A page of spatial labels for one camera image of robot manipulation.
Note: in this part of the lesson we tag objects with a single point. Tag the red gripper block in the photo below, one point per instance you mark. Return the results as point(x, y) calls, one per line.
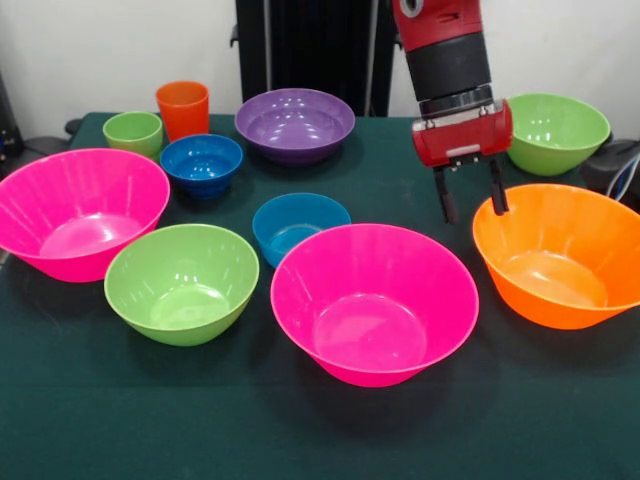
point(465, 137)

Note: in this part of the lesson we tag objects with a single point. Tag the green plastic cup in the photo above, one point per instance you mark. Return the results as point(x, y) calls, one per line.
point(132, 135)

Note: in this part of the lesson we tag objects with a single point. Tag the black pedestal leg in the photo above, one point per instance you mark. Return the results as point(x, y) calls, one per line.
point(612, 162)
point(45, 146)

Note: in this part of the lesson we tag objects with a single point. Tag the black device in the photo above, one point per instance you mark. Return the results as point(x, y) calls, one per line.
point(7, 125)

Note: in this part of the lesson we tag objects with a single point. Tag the green plastic bowl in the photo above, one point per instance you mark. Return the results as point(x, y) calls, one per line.
point(555, 140)
point(180, 285)

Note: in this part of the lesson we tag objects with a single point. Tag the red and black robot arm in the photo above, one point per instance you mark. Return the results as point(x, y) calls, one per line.
point(447, 60)

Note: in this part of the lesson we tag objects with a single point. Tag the purple plastic bowl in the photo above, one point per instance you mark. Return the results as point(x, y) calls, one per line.
point(295, 130)

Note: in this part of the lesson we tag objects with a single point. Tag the orange plastic cup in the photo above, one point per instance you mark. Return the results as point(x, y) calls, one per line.
point(182, 112)

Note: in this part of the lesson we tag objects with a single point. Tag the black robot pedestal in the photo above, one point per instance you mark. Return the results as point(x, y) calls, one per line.
point(320, 45)

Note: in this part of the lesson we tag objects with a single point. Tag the dark green table cloth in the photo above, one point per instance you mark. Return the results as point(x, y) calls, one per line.
point(350, 430)

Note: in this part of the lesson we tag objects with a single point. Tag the light blue plastic bowl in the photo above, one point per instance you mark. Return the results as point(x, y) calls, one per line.
point(295, 220)

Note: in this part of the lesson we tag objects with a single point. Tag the dark blue plastic bowl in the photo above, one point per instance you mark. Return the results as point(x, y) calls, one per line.
point(200, 167)

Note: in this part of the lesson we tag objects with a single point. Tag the pink plastic bowl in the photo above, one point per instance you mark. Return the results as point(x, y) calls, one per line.
point(75, 225)
point(370, 310)

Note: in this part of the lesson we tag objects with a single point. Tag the orange plastic bowl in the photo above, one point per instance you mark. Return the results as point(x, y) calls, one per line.
point(555, 280)

